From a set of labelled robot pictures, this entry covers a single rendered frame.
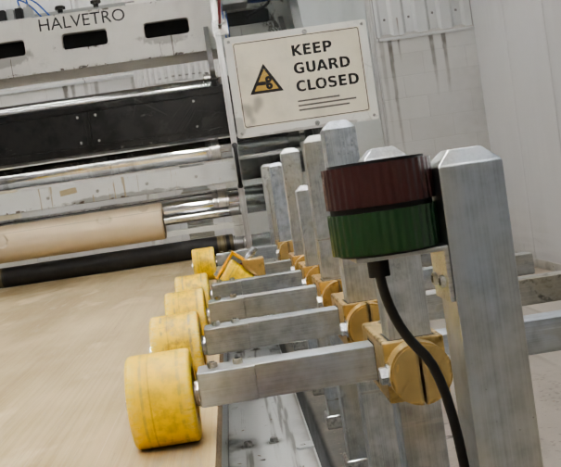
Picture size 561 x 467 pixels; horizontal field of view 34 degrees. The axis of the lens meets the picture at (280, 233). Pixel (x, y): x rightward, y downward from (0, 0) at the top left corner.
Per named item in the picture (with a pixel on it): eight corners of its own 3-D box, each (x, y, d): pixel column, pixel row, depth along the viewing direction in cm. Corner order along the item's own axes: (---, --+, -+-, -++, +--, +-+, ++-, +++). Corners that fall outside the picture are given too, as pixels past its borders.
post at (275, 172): (310, 352, 229) (282, 161, 226) (311, 355, 225) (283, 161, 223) (296, 355, 229) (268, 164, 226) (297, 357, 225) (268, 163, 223)
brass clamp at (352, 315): (381, 327, 110) (376, 285, 110) (403, 346, 97) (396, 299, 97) (331, 335, 110) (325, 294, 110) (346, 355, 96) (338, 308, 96)
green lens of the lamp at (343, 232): (428, 237, 53) (423, 200, 53) (453, 243, 47) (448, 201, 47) (326, 253, 53) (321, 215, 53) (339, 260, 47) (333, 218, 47)
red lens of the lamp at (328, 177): (422, 195, 53) (417, 157, 53) (447, 195, 47) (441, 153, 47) (320, 210, 53) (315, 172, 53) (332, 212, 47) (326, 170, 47)
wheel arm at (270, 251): (399, 238, 233) (396, 224, 233) (401, 239, 229) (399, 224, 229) (203, 268, 230) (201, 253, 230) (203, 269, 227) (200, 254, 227)
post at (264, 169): (294, 320, 279) (271, 163, 276) (295, 321, 275) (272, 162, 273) (283, 321, 278) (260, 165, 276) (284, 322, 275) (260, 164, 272)
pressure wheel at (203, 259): (214, 258, 223) (218, 283, 227) (212, 240, 230) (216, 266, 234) (190, 261, 223) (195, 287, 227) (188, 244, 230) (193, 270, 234)
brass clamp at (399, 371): (427, 367, 85) (419, 313, 85) (465, 399, 72) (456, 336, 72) (362, 377, 85) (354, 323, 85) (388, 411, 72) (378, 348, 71)
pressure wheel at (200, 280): (210, 308, 149) (215, 326, 156) (205, 264, 152) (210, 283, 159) (174, 313, 148) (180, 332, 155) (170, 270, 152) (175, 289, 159)
